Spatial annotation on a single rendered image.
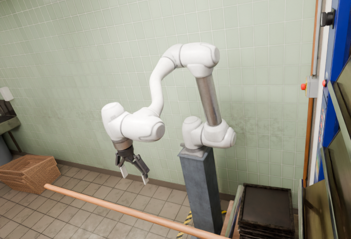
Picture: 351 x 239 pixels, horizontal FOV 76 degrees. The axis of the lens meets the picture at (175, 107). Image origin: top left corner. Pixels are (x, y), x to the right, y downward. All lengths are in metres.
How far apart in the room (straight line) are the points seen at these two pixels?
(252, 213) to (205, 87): 0.76
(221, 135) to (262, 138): 0.67
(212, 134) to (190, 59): 0.53
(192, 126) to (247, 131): 0.65
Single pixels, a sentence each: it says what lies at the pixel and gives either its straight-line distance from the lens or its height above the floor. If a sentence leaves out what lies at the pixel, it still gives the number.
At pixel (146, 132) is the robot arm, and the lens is 0.86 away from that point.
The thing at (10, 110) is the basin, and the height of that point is 0.98.
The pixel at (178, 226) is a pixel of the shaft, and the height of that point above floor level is 1.20.
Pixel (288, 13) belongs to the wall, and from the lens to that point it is 1.74.
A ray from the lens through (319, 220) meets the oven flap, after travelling 1.01.
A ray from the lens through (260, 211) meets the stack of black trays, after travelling 1.50.
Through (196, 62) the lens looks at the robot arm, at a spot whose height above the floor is 1.74.
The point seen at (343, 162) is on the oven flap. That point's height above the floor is 1.52.
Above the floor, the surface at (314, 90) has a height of 1.46.
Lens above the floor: 2.05
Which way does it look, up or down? 25 degrees down
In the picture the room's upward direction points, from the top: 11 degrees counter-clockwise
